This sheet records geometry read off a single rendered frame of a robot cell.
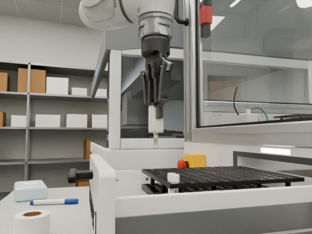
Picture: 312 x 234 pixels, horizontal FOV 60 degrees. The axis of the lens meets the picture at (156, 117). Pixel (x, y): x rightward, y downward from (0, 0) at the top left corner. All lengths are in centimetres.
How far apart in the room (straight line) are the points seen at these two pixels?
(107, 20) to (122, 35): 54
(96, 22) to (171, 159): 75
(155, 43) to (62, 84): 353
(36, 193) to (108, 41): 73
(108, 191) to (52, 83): 390
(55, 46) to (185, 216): 454
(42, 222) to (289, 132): 51
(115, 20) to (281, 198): 60
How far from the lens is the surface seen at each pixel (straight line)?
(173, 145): 131
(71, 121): 417
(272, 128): 57
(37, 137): 457
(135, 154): 127
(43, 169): 460
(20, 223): 64
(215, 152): 76
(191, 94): 92
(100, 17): 80
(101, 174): 30
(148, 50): 69
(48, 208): 87
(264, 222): 40
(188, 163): 82
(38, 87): 417
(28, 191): 97
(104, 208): 31
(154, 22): 70
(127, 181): 57
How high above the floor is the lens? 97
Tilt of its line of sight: 4 degrees up
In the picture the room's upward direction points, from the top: straight up
